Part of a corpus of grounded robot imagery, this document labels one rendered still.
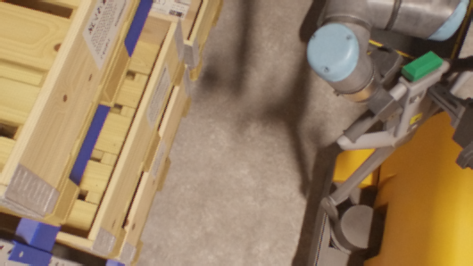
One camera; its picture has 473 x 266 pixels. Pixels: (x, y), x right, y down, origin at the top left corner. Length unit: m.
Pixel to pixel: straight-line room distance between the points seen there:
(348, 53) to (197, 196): 1.68
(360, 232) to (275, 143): 0.74
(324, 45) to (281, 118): 1.71
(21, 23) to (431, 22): 0.93
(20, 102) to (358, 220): 1.34
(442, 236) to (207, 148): 1.28
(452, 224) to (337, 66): 0.92
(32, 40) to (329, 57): 0.74
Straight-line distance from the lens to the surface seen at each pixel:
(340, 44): 0.84
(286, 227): 2.38
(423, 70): 1.12
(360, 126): 1.12
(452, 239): 1.62
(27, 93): 1.20
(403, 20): 0.91
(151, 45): 1.85
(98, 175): 1.68
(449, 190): 1.68
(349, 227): 1.98
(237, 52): 2.70
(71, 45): 0.99
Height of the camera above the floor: 2.33
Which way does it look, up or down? 69 degrees down
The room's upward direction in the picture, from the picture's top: 4 degrees clockwise
